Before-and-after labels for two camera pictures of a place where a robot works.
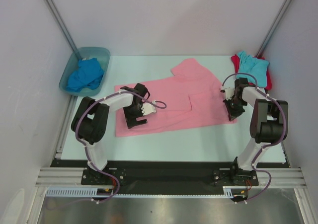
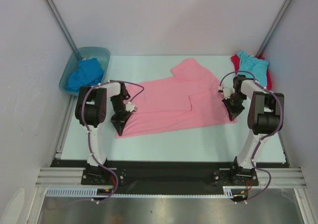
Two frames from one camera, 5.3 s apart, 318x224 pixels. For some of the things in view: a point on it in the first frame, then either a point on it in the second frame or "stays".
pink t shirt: x=194 y=100 stays
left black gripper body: x=131 y=112 to x=120 y=114
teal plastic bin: x=85 y=73 stays
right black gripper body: x=230 y=108 stays
